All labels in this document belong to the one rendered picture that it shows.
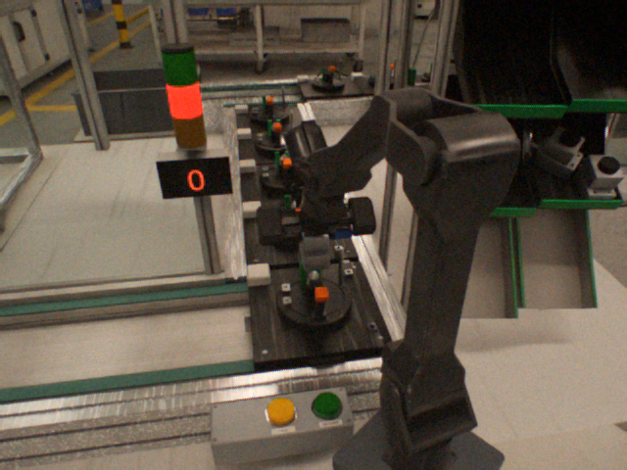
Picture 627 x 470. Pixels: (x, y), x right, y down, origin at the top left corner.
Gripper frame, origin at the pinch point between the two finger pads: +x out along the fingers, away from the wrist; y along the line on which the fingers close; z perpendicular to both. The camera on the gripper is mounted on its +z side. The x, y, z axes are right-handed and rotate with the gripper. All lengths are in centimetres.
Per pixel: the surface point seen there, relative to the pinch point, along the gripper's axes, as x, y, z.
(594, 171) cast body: -14.8, -42.3, 0.0
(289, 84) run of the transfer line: 102, -13, 104
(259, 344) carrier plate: 7.7, 11.0, -16.8
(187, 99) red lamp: -11.3, 18.1, 19.6
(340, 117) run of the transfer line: 90, -30, 78
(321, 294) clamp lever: -0.3, 0.2, -11.0
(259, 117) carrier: 69, 3, 67
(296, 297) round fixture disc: 11.4, 3.3, -8.7
